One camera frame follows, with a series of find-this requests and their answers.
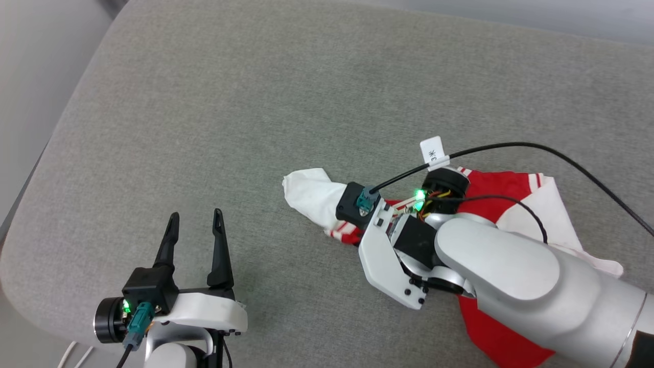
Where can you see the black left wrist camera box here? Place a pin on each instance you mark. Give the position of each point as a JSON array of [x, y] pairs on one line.
[[148, 283]]

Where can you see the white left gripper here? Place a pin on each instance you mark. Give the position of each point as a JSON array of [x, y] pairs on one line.
[[209, 309]]

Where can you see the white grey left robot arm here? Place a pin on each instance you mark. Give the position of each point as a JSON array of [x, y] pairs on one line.
[[171, 355]]

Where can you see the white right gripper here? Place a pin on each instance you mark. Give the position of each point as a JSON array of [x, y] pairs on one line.
[[380, 255]]

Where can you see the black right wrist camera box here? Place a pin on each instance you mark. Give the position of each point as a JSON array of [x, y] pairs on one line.
[[350, 207]]

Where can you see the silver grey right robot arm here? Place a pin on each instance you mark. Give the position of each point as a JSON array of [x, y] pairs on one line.
[[511, 286]]

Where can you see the grey cushion surface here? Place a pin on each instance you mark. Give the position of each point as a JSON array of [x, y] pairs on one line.
[[255, 102]]

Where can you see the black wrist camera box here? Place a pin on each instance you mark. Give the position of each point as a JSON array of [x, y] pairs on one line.
[[148, 283], [350, 207]]

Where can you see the red and white garment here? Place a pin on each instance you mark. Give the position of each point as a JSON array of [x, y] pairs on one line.
[[306, 194]]

